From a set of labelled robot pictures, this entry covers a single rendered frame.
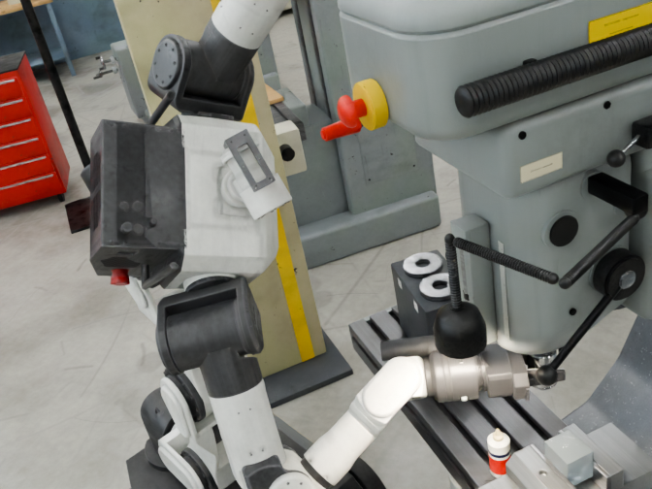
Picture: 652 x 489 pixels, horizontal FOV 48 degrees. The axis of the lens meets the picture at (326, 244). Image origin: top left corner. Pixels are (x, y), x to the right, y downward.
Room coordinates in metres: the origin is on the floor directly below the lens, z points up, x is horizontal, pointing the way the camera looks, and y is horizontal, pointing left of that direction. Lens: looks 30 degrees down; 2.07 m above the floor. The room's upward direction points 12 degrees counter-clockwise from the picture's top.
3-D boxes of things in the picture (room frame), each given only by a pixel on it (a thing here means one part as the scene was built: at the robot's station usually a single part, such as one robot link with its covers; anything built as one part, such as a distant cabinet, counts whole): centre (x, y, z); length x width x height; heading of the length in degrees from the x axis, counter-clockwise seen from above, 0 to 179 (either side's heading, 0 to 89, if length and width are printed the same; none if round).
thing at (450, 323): (0.80, -0.16, 1.44); 0.07 x 0.07 x 0.06
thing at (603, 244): (0.70, -0.31, 1.58); 0.17 x 0.01 x 0.01; 129
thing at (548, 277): (0.72, -0.21, 1.58); 0.17 x 0.01 x 0.01; 34
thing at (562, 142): (0.92, -0.35, 1.68); 0.34 x 0.24 x 0.10; 107
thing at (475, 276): (0.88, -0.20, 1.45); 0.04 x 0.04 x 0.21; 17
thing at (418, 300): (1.35, -0.21, 1.06); 0.22 x 0.12 x 0.20; 9
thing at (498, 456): (0.95, -0.23, 1.01); 0.04 x 0.04 x 0.11
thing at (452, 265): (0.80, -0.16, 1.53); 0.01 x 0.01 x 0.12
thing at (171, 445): (1.46, 0.42, 0.68); 0.21 x 0.20 x 0.13; 35
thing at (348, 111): (0.84, -0.07, 1.76); 0.04 x 0.03 x 0.04; 17
